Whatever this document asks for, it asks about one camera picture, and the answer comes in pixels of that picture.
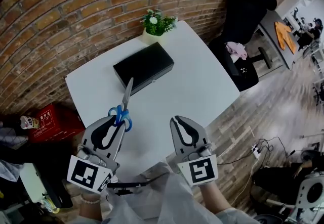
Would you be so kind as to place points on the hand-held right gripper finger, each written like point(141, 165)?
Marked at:
point(201, 134)
point(175, 134)

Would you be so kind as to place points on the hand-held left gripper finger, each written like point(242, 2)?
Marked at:
point(119, 142)
point(88, 133)

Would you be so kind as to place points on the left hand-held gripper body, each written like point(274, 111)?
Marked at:
point(83, 173)

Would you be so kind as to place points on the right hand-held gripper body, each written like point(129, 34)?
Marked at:
point(202, 170)

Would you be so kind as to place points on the black storage box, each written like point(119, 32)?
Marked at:
point(144, 66)

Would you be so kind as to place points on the person's right forearm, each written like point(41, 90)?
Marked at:
point(215, 197)

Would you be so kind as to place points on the person's left forearm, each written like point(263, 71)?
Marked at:
point(89, 211)

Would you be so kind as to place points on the red box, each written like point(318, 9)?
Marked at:
point(58, 124)

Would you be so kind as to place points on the pale yellow plastic item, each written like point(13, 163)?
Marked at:
point(49, 204)

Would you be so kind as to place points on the person's grey clothing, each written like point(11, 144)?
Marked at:
point(164, 200)

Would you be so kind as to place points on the white cabinet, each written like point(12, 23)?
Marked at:
point(30, 182)

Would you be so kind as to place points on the white power strip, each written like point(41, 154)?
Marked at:
point(255, 151)

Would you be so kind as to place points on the white drink bottle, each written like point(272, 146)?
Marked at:
point(30, 122)

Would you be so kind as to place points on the small white trinket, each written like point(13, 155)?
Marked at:
point(243, 70)

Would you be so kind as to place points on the white patterned cloth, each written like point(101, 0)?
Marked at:
point(10, 137)

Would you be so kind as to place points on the pink cloth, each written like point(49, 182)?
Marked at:
point(236, 49)

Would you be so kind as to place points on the potted green plant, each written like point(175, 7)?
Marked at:
point(157, 25)

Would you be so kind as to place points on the grey standing fan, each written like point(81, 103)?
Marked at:
point(311, 190)

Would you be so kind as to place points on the dark grey desk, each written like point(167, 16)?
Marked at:
point(272, 30)

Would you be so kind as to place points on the black office chair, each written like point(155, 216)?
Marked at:
point(243, 15)

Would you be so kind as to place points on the orange garment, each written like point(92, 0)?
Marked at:
point(284, 37)

